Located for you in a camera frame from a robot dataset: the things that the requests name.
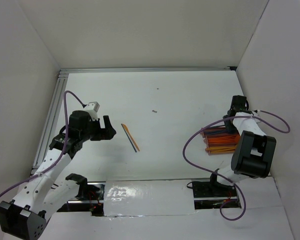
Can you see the aluminium frame rail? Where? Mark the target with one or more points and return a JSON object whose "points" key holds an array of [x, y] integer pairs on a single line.
{"points": [[145, 69]]}

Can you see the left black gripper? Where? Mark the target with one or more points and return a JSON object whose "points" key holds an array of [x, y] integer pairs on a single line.
{"points": [[111, 131]]}

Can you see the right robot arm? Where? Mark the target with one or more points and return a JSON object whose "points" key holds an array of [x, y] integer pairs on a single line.
{"points": [[253, 155]]}

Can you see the blue spoon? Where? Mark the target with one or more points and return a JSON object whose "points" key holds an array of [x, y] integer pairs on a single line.
{"points": [[213, 131]]}

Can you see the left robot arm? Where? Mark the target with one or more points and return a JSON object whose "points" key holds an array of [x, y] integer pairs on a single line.
{"points": [[27, 214]]}

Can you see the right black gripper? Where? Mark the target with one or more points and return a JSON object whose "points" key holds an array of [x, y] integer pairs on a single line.
{"points": [[228, 125]]}

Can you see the yellow knife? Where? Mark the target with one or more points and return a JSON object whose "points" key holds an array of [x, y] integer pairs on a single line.
{"points": [[133, 140]]}

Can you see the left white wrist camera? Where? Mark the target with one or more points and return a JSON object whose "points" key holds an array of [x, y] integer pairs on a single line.
{"points": [[92, 109]]}

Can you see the pink top container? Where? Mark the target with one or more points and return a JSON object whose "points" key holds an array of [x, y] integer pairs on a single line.
{"points": [[202, 133]]}

